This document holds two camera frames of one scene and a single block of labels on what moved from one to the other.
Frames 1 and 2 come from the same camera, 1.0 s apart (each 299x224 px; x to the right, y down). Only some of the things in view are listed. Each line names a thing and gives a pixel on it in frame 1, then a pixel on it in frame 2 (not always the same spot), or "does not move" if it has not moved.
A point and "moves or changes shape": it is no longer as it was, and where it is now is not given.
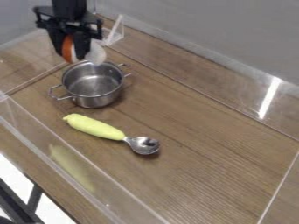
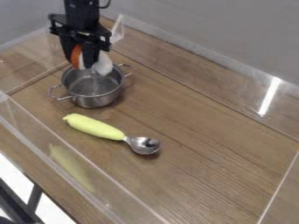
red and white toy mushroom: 95,54 moves or changes shape
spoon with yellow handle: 144,145 does not move
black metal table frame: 22,212 does not move
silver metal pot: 92,85 does not move
